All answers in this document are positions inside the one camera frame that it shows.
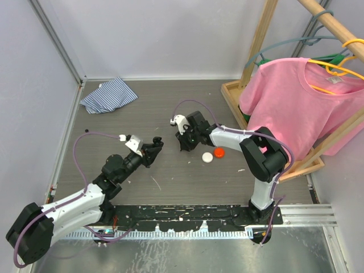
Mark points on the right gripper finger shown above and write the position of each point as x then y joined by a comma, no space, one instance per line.
179,138
187,146

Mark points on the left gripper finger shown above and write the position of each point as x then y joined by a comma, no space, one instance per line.
153,157
150,149

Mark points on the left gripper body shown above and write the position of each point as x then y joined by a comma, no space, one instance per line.
145,157

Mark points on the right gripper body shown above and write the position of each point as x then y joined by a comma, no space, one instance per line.
189,132

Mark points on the black round charging case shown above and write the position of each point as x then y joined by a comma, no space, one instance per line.
157,141

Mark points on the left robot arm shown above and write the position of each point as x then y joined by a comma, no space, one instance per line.
37,228

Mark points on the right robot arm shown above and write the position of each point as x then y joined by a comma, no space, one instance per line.
263,153

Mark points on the green garment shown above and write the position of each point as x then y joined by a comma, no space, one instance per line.
246,117

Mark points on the blue striped cloth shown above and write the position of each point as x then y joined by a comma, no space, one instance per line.
108,97

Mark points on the pink t-shirt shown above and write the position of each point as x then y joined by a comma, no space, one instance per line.
280,98

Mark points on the green hanger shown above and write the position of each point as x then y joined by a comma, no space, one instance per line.
333,59

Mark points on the yellow hanger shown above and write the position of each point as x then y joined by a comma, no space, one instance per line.
338,67

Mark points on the wooden clothes rack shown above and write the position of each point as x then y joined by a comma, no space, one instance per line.
327,145

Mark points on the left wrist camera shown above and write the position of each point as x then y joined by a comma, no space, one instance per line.
134,143

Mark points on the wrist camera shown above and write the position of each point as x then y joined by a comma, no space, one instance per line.
181,122
134,143

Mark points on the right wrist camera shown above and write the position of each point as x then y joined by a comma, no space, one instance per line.
181,122

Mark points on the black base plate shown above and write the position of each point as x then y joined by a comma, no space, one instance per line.
181,218

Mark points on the aluminium frame post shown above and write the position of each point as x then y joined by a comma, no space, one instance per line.
47,17

